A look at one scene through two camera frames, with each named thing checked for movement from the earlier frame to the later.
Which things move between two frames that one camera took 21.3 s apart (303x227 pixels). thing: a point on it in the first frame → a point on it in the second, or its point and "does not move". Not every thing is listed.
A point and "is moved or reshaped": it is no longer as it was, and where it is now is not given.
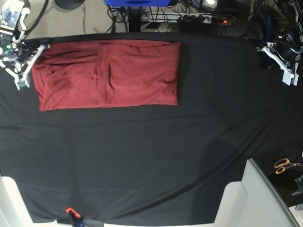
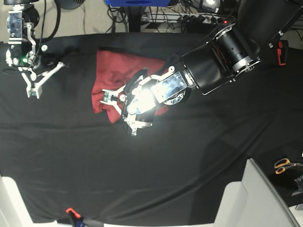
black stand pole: x=135 y=18 does not move
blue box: x=138 y=3 does not move
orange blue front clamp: x=78 y=219 does not move
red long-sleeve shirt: x=95 y=74 is moved or reshaped
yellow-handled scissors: x=280 y=165 does not move
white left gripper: x=22 y=81 → x=34 y=84
